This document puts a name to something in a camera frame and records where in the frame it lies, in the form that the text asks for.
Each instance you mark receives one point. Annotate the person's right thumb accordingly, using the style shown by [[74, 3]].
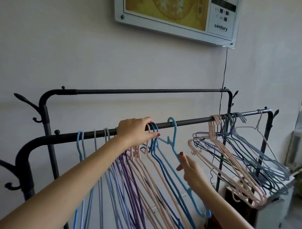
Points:
[[183, 157]]

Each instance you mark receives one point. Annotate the row of pastel hangers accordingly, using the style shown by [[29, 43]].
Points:
[[132, 165]]

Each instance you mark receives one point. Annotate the white framed wall panel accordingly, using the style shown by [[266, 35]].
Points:
[[165, 14]]

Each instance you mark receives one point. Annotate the person's left hand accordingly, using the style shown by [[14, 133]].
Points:
[[133, 132]]

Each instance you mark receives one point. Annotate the white window frame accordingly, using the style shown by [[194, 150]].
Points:
[[293, 141]]

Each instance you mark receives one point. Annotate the person's right forearm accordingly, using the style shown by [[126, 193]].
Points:
[[219, 207]]

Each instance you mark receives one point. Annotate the dark brown box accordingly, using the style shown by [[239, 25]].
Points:
[[236, 210]]

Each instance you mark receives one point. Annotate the person's left forearm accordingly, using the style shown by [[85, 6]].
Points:
[[70, 184]]

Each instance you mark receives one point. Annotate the person's right hand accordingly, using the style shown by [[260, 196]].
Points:
[[192, 172]]

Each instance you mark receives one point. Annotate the person's left thumb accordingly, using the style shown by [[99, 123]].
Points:
[[152, 135]]

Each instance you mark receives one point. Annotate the bunch of pink and blue hangers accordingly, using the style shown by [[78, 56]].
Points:
[[221, 151]]

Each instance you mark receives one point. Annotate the light blue clothes hanger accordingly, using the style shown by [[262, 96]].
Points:
[[174, 139]]

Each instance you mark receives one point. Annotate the black metal clothes rack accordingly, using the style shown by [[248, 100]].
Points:
[[188, 122], [141, 91]]

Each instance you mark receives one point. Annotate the white cabinet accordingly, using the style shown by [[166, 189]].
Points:
[[278, 207]]

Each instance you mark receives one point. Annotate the white wall socket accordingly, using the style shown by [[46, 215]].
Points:
[[186, 196]]

